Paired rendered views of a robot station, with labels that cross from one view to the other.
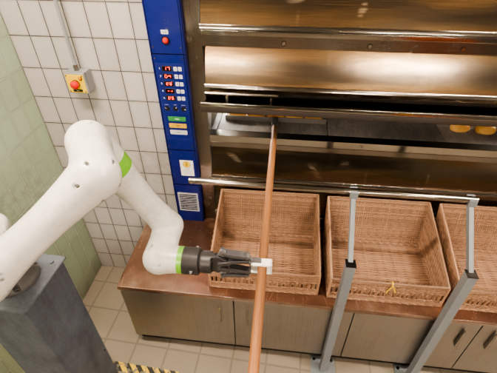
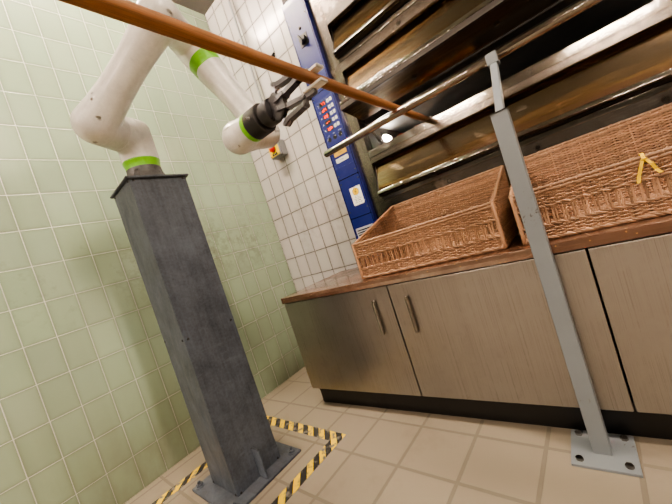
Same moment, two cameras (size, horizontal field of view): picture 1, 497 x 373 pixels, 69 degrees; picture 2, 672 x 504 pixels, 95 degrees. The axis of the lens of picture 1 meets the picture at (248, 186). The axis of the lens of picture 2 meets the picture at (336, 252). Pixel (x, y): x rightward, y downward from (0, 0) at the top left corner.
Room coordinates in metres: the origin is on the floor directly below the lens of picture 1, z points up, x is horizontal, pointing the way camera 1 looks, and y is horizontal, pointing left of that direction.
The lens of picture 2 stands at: (0.02, -0.41, 0.76)
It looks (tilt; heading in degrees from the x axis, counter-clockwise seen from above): 2 degrees down; 32
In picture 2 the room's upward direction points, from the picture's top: 18 degrees counter-clockwise
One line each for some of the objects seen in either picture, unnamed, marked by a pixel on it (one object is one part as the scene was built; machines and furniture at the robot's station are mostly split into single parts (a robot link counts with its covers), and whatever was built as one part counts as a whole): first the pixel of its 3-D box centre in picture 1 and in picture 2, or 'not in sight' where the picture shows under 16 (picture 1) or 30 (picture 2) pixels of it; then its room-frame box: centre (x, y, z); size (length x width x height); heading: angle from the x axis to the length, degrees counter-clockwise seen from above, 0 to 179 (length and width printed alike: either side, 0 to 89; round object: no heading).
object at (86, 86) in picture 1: (79, 81); (277, 149); (1.67, 0.80, 1.46); 0.10 x 0.07 x 0.10; 83
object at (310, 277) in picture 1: (266, 238); (433, 221); (1.34, -0.09, 0.72); 0.56 x 0.49 x 0.28; 84
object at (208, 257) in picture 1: (214, 262); (275, 109); (0.79, 0.11, 1.20); 0.09 x 0.07 x 0.08; 84
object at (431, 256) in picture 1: (380, 247); (621, 164); (1.27, -0.68, 0.72); 0.56 x 0.49 x 0.28; 84
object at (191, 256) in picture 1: (193, 260); (261, 121); (0.80, 0.19, 1.20); 0.12 x 0.06 x 0.09; 174
